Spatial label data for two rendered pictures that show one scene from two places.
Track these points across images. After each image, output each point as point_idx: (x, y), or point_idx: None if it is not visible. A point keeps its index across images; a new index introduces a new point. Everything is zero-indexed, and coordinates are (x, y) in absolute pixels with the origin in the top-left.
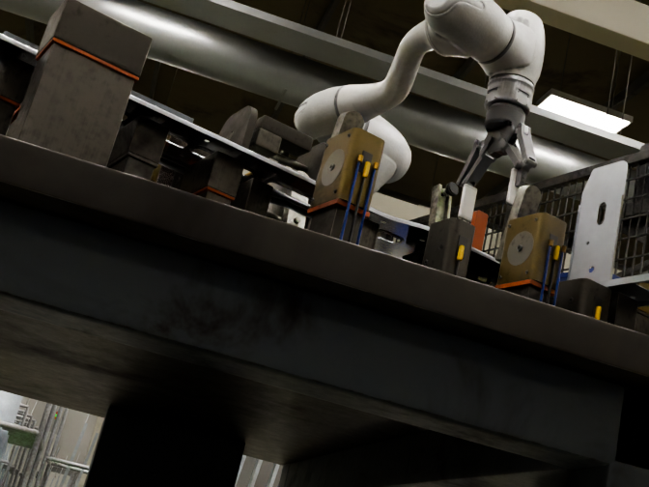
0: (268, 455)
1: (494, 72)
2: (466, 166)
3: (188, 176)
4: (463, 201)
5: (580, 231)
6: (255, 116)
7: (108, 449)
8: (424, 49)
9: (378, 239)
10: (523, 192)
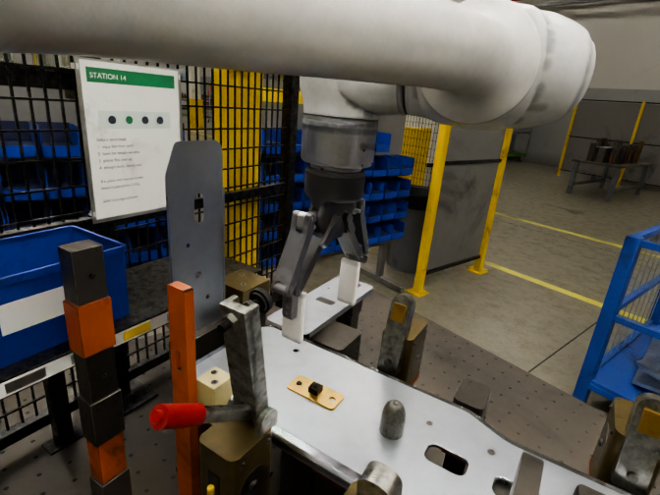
0: None
1: (375, 115)
2: (302, 263)
3: None
4: (303, 319)
5: (175, 231)
6: None
7: None
8: (461, 95)
9: (440, 475)
10: (414, 307)
